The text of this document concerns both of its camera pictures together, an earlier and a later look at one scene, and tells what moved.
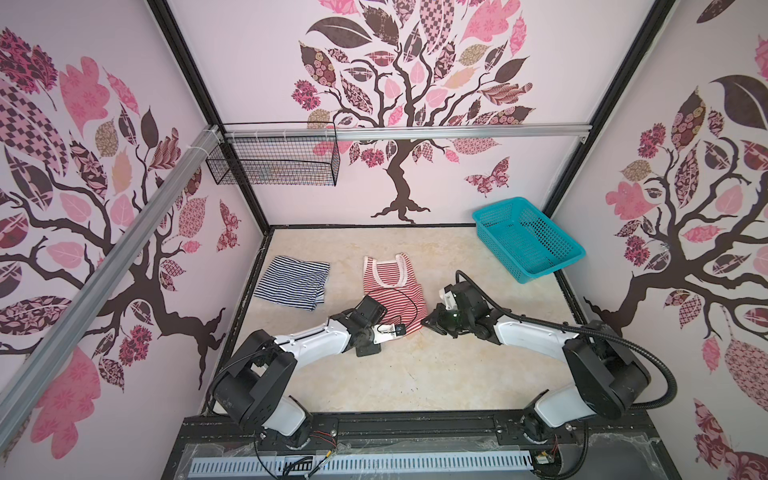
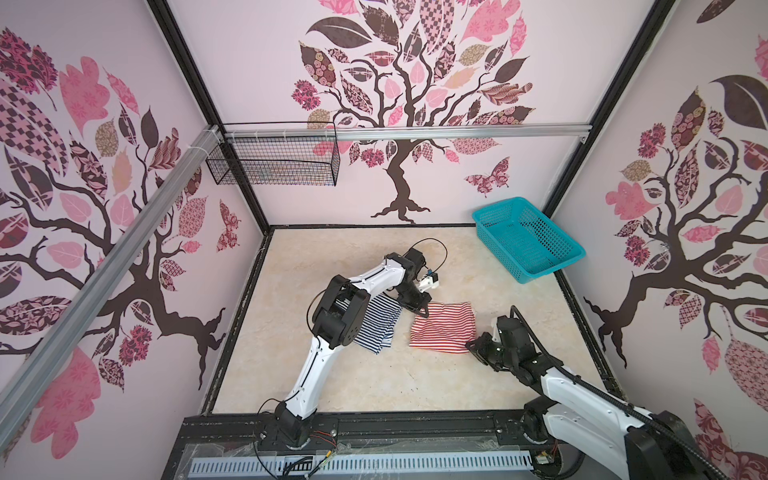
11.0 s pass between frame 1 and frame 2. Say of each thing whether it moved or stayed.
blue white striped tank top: moved
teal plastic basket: stayed
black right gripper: moved
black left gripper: moved
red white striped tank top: moved
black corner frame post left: stayed
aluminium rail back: stayed
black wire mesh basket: stayed
